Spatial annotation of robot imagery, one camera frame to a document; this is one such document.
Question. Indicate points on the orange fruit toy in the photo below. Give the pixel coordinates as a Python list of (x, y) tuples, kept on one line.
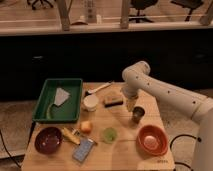
[(86, 127)]

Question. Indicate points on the blue sponge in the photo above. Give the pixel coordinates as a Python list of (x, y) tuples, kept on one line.
[(83, 150)]

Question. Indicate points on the wooden block eraser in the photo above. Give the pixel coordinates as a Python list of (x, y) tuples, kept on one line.
[(113, 100)]

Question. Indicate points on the grey cloth piece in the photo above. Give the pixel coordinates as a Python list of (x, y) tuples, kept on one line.
[(61, 96)]

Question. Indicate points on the dark metal cup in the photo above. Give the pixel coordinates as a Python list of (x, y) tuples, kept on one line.
[(138, 113)]

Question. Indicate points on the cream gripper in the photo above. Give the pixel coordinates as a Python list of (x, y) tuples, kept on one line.
[(130, 103)]

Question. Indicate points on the white egg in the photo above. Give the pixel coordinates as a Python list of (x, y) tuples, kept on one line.
[(150, 142)]

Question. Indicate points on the white round container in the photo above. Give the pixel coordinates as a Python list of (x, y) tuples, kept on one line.
[(90, 103)]

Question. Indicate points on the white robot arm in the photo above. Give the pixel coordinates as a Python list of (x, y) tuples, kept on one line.
[(198, 107)]

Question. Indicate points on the wooden post middle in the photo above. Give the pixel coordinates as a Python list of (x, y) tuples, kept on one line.
[(124, 20)]

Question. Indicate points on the wooden post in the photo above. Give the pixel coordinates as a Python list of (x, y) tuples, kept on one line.
[(124, 20), (64, 16)]

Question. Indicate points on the green plastic tray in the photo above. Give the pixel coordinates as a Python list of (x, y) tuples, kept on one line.
[(69, 111)]

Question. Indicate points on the wooden post left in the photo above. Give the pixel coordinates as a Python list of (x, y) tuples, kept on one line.
[(64, 16)]

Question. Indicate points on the black office chair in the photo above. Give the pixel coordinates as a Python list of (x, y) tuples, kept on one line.
[(141, 5)]

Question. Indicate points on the green vegetable toy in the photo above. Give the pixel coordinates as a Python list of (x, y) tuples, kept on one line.
[(49, 111)]

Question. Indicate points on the green plastic cup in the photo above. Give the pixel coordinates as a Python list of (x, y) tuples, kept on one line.
[(109, 135)]

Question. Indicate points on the white handled brush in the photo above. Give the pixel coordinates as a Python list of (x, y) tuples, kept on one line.
[(92, 91)]

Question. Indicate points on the purple bowl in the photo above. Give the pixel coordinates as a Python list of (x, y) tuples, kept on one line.
[(48, 140)]

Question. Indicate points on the orange bowl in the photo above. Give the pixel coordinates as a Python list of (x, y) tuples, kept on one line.
[(158, 133)]

